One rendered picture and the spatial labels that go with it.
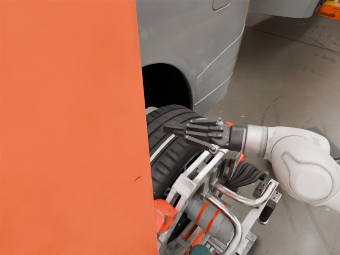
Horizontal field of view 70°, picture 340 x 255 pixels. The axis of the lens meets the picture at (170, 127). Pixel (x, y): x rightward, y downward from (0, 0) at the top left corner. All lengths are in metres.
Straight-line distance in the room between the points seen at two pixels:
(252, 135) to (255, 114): 2.20
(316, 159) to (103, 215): 0.42
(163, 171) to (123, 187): 0.60
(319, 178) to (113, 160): 0.42
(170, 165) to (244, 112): 2.16
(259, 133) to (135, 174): 0.54
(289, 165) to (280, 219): 1.62
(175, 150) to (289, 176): 0.39
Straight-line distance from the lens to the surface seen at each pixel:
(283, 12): 3.27
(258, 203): 0.93
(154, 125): 0.88
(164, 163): 0.78
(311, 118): 3.09
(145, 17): 0.89
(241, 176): 0.95
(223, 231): 0.99
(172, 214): 0.76
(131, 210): 0.22
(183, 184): 0.79
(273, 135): 0.69
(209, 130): 0.73
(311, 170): 0.52
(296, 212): 2.22
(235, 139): 0.69
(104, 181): 0.16
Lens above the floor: 1.78
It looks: 44 degrees down
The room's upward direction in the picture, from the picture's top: straight up
